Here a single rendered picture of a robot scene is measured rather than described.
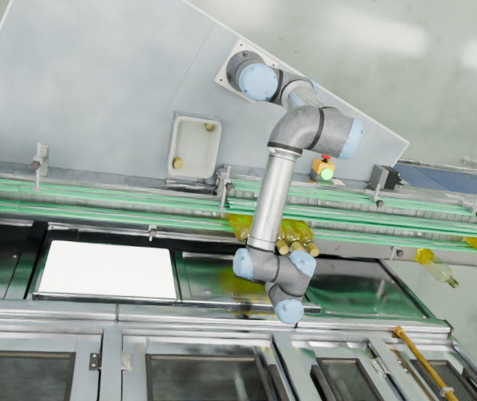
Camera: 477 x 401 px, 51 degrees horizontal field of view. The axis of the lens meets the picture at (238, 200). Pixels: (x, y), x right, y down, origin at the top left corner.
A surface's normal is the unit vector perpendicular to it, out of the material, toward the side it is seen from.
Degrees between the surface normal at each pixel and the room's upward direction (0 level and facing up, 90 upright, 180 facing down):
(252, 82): 7
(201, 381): 90
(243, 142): 0
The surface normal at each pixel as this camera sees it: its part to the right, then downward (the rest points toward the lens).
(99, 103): 0.20, 0.40
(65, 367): 0.19, -0.91
